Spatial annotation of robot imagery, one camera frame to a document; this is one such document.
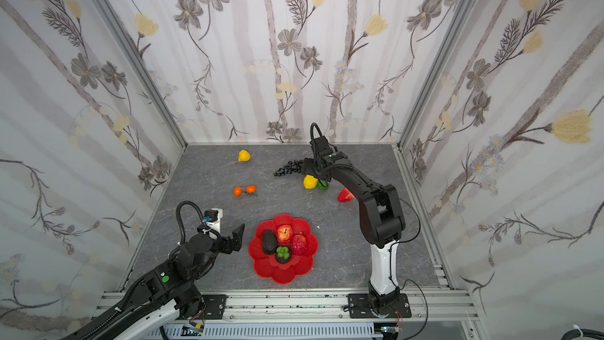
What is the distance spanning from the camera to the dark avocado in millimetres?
835

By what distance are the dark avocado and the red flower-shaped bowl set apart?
1 cm

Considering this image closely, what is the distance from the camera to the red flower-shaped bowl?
31.4 inches
